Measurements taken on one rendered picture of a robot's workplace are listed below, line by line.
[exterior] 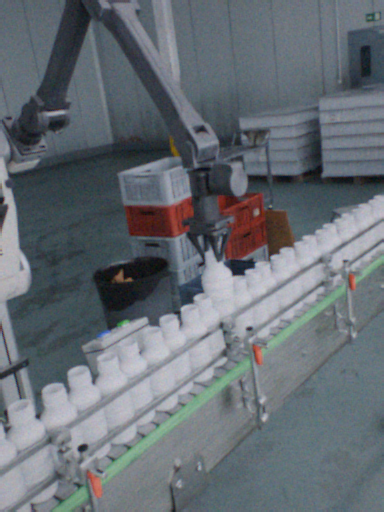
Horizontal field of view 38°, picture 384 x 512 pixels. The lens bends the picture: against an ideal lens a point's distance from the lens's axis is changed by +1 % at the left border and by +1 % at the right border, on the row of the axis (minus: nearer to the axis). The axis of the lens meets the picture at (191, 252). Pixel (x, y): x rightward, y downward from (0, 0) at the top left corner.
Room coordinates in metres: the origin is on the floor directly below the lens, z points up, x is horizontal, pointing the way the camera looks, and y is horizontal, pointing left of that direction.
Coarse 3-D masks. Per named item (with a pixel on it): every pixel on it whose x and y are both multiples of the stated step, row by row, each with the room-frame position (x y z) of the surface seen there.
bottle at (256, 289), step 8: (248, 272) 1.28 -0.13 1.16; (256, 272) 1.28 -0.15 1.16; (248, 280) 1.26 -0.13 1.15; (256, 280) 1.25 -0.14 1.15; (248, 288) 1.25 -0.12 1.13; (256, 288) 1.25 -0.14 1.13; (264, 288) 1.26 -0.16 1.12; (256, 296) 1.24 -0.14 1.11; (264, 304) 1.25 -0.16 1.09; (256, 312) 1.24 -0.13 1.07; (264, 312) 1.24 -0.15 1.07; (256, 320) 1.24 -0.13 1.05; (264, 320) 1.24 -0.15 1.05; (264, 328) 1.24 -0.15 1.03; (264, 336) 1.24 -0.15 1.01
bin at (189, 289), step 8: (224, 264) 2.03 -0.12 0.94; (232, 264) 2.06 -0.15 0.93; (240, 264) 2.03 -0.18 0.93; (248, 264) 2.00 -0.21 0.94; (232, 272) 2.06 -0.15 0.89; (240, 272) 2.03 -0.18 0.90; (192, 280) 1.89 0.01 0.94; (200, 280) 1.92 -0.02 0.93; (184, 288) 1.82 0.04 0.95; (192, 288) 1.80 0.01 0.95; (200, 288) 1.92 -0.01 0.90; (184, 296) 1.83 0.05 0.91; (192, 296) 1.80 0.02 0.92; (184, 304) 1.83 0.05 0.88; (192, 304) 1.80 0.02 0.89; (224, 336) 1.72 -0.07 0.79; (312, 376) 1.56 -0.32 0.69
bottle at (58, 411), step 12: (60, 384) 0.85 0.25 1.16; (48, 396) 0.82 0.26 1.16; (60, 396) 0.83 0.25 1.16; (48, 408) 0.82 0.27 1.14; (60, 408) 0.82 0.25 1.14; (72, 408) 0.84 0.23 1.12; (48, 420) 0.82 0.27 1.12; (60, 420) 0.81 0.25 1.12; (48, 432) 0.82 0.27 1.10; (72, 432) 0.82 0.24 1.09; (72, 444) 0.82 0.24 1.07
